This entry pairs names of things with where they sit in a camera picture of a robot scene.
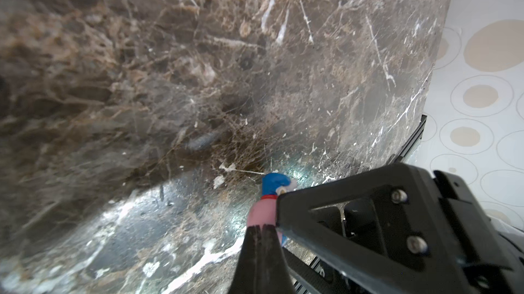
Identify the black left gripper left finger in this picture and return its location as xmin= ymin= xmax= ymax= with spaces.
xmin=228 ymin=226 xmax=259 ymax=293

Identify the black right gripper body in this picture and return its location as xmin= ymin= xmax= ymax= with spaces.
xmin=277 ymin=163 xmax=523 ymax=293

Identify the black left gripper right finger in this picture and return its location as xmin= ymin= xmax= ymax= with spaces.
xmin=259 ymin=225 xmax=296 ymax=293

